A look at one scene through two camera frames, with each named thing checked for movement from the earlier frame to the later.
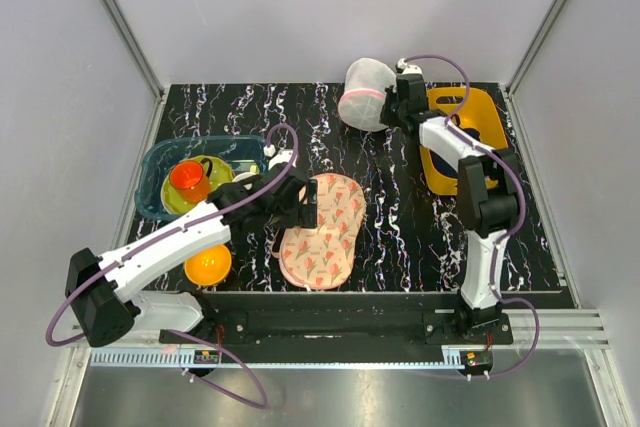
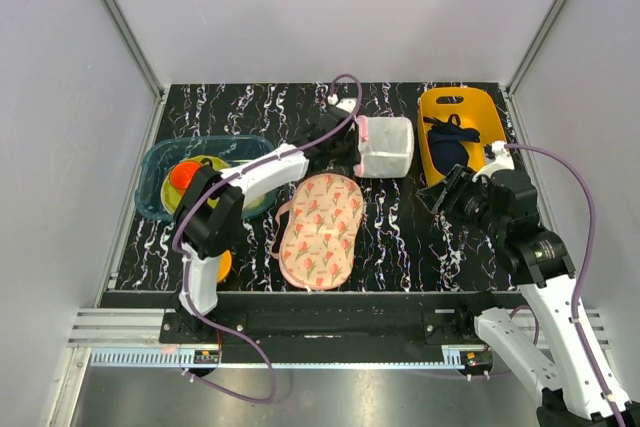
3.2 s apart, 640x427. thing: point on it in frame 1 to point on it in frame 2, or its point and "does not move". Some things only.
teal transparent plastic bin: x=238 y=151 does not move
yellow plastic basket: x=478 y=114 does not move
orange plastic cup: x=191 y=179 does not move
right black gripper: x=384 y=116 to x=463 y=183
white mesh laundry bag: x=365 y=85 to x=385 y=147
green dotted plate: x=221 y=172 does not move
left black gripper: x=304 y=216 to x=353 y=158
